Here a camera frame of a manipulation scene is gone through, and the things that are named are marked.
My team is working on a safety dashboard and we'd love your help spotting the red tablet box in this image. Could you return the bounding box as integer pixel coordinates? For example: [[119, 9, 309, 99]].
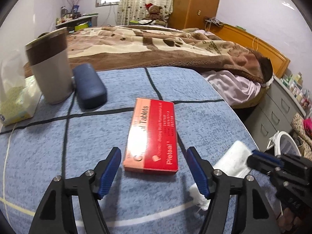
[[123, 98, 179, 175]]

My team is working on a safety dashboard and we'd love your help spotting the white trash bin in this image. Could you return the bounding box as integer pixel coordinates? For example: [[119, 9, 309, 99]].
[[265, 131, 301, 156]]

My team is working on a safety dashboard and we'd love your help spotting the right hand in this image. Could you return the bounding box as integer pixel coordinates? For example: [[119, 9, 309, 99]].
[[278, 208, 303, 233]]

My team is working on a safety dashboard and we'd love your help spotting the floral clothes pile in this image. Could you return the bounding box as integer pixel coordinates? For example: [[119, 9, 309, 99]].
[[291, 113, 311, 160]]

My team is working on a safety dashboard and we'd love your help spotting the grey drawer cabinet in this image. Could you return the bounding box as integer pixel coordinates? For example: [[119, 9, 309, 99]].
[[244, 77, 306, 152]]

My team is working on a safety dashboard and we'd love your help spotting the blue checkered table cloth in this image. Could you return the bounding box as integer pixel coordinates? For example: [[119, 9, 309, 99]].
[[0, 66, 281, 234]]

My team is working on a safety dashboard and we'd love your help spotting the pink bed sheet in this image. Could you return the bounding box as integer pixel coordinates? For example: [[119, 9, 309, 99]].
[[201, 70, 270, 109]]

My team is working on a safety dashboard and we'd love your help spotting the navy glasses case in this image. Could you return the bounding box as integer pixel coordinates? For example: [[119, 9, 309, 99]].
[[73, 63, 107, 109]]

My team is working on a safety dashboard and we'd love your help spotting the orange wooden headboard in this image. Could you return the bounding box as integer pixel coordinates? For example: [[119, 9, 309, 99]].
[[207, 23, 290, 78]]

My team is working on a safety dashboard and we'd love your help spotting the tissue pack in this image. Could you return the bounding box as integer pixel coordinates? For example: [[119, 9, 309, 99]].
[[1, 50, 42, 126]]

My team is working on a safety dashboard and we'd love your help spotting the brown white tumbler cup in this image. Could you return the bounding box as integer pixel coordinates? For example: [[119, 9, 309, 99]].
[[25, 27, 74, 105]]

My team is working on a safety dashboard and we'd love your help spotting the brown paw print blanket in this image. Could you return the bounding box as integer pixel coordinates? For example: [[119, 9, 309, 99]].
[[24, 25, 274, 85]]

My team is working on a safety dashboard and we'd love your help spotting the cluttered side desk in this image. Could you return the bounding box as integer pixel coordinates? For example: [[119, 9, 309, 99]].
[[55, 5, 98, 33]]

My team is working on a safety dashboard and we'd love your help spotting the orange wooden wardrobe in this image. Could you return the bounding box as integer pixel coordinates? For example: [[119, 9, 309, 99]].
[[168, 0, 219, 30]]

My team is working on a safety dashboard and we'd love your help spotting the brown teddy bear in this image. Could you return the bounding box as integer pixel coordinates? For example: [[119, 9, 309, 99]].
[[144, 3, 167, 27]]

